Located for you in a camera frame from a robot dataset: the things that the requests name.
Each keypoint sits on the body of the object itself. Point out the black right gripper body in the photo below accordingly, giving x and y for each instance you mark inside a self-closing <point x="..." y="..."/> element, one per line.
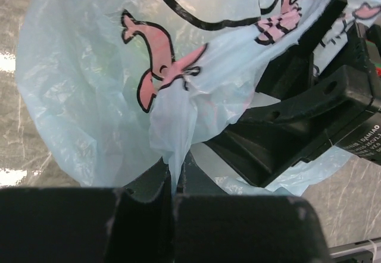
<point x="348" y="98"/>

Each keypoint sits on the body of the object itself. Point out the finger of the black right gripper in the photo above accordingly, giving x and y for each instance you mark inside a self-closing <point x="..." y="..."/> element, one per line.
<point x="266" y="141"/>
<point x="292" y="72"/>

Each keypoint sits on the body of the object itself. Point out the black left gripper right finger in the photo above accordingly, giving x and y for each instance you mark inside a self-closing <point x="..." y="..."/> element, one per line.
<point x="213" y="226"/>

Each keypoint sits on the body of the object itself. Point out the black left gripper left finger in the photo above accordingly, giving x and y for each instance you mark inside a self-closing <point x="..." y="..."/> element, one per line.
<point x="72" y="224"/>

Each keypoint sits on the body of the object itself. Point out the light blue printed plastic bag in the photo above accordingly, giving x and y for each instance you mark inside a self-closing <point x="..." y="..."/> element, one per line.
<point x="113" y="85"/>

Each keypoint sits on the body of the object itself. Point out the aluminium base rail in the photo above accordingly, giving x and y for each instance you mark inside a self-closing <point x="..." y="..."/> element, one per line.
<point x="366" y="251"/>

